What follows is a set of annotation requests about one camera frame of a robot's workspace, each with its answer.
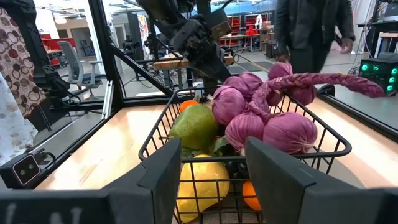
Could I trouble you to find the black aluminium table frame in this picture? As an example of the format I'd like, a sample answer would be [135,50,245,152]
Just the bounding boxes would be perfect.
[30,0,398,190]

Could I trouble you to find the white lace cloth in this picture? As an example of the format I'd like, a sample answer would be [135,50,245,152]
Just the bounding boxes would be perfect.
[0,73,39,167]

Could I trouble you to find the yellow squash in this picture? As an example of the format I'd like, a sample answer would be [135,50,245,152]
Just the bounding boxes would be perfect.
[175,154,231,223]

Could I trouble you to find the grey office chair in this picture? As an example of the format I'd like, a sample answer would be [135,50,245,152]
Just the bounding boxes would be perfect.
[57,40,106,97]

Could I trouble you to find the table-level camera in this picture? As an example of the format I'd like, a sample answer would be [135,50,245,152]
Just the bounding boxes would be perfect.
[11,152,43,187]

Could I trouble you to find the white metal bracket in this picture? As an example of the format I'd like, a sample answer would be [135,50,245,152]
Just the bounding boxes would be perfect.
[102,80,114,121]

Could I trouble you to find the person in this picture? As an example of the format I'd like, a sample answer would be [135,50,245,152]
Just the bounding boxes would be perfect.
[275,0,357,74]

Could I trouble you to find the black floor mat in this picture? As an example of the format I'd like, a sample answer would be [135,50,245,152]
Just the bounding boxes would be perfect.
[228,60,274,74]

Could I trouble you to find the black box with green lights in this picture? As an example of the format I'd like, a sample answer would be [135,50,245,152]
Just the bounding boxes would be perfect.
[359,57,398,94]

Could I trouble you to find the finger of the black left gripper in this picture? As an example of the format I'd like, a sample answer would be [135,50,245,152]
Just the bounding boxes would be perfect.
[201,52,233,82]
[186,51,218,82]

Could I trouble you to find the wooden table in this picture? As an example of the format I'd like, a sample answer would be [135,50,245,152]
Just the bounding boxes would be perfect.
[154,54,234,91]

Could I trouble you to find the dark grape bunch with leaf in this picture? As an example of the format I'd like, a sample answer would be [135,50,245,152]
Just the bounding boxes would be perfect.
[211,135,249,181]

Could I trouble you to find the black wire basket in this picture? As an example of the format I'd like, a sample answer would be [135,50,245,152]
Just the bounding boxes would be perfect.
[138,86,353,224]

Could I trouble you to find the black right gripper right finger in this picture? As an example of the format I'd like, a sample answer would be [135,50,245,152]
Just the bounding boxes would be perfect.
[244,136,398,224]

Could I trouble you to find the brown circle-patterned cloth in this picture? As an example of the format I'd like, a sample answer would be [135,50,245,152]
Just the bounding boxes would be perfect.
[0,7,47,119]

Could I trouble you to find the red storage shelf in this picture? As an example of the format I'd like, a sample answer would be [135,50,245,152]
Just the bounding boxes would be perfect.
[228,14,271,47]

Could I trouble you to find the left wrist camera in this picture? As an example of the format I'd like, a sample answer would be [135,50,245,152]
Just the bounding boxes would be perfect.
[210,8,233,40]

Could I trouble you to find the green pear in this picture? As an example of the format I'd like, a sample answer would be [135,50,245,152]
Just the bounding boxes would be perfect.
[168,103,219,151]

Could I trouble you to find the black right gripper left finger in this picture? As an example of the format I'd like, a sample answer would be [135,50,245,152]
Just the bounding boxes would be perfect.
[0,136,183,224]

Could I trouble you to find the purple garlic braid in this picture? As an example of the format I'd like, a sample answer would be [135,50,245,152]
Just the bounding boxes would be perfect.
[211,61,386,156]

